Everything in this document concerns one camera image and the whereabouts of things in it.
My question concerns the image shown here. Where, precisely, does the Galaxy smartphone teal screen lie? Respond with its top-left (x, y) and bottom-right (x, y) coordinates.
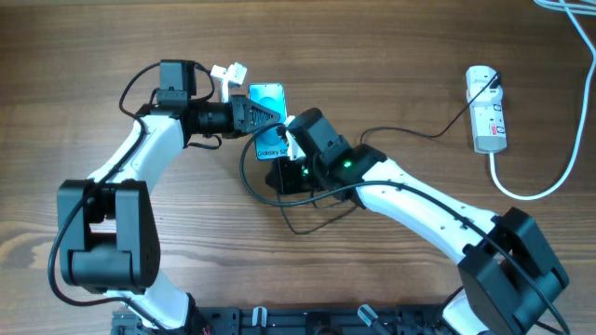
top-left (249, 83), bottom-right (288, 160)

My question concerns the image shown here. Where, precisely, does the black USB charging cable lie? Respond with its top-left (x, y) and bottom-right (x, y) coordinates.
top-left (277, 71), bottom-right (503, 235)

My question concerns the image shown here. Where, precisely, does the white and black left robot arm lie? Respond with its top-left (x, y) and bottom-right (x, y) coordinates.
top-left (47, 60), bottom-right (280, 334)

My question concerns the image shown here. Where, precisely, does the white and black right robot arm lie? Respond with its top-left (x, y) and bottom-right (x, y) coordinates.
top-left (273, 108), bottom-right (570, 334)

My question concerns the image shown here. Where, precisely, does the white power strip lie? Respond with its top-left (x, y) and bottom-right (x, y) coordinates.
top-left (466, 65), bottom-right (507, 154)

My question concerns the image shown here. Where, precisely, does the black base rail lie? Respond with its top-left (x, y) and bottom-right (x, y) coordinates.
top-left (111, 304), bottom-right (467, 335)

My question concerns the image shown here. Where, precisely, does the black left camera cable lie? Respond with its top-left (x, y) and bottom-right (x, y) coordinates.
top-left (47, 60), bottom-right (218, 332)

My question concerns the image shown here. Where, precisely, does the black camera cable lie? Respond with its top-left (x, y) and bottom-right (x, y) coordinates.
top-left (47, 60), bottom-right (218, 332)
top-left (238, 121), bottom-right (572, 335)

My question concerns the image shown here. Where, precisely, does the black right camera cable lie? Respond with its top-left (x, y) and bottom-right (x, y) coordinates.
top-left (238, 121), bottom-right (572, 335)

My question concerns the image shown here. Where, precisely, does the white power strip cord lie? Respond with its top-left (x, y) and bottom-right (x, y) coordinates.
top-left (488, 0), bottom-right (596, 202)

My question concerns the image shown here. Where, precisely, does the white cables top corner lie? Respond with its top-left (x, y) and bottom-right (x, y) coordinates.
top-left (533, 0), bottom-right (596, 17)

